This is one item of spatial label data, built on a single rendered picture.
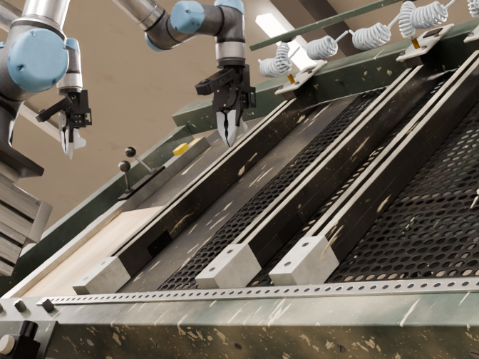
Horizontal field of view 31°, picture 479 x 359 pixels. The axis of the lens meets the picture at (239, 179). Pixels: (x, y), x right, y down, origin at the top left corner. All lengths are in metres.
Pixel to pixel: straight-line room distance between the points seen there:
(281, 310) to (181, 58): 5.74
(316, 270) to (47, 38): 0.70
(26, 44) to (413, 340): 0.93
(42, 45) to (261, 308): 0.68
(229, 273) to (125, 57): 5.78
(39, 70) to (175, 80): 5.82
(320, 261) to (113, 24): 5.57
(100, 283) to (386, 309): 0.98
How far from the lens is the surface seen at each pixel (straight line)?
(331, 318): 1.45
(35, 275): 2.60
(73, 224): 2.96
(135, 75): 7.70
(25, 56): 1.74
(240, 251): 1.83
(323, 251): 1.68
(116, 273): 2.22
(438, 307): 1.34
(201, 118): 3.24
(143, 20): 2.14
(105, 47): 7.46
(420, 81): 2.43
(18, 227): 1.85
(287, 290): 1.60
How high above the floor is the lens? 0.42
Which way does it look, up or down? 23 degrees up
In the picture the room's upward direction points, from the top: 17 degrees clockwise
